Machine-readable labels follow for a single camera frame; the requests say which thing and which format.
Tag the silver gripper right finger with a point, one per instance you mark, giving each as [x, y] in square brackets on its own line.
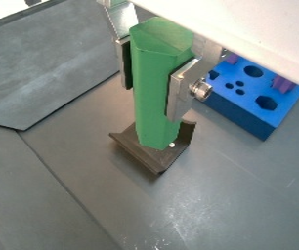
[188, 80]

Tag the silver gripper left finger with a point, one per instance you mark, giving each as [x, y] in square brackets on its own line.
[120, 15]

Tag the black holder plate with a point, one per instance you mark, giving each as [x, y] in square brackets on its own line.
[157, 160]

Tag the purple peg in board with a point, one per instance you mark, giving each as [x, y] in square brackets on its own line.
[281, 84]

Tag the green hexagon peg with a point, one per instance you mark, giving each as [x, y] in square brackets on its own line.
[160, 48]

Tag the blue shape board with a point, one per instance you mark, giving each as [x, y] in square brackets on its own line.
[244, 98]

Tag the small purple peg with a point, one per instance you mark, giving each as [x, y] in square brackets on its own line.
[232, 58]

